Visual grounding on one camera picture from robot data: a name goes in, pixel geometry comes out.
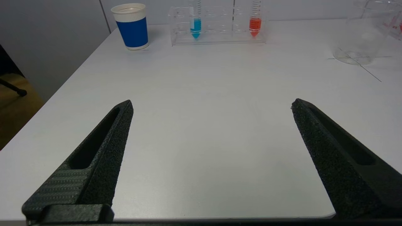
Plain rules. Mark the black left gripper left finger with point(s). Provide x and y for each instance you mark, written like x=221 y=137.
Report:
x=100 y=169

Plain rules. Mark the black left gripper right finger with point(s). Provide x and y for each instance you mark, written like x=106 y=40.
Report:
x=339 y=169

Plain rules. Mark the clear glass beaker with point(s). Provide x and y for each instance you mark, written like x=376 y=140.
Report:
x=361 y=40

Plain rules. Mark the test tube with red pigment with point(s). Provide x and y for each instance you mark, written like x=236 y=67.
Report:
x=255 y=25

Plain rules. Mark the test tube with blue pigment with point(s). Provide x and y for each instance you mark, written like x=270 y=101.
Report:
x=195 y=27

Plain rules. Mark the clear acrylic test tube rack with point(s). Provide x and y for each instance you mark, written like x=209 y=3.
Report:
x=220 y=31

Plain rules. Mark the black chair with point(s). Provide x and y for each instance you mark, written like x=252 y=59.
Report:
x=20 y=92

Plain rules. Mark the blue white paper cup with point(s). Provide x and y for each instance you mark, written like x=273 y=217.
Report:
x=132 y=33

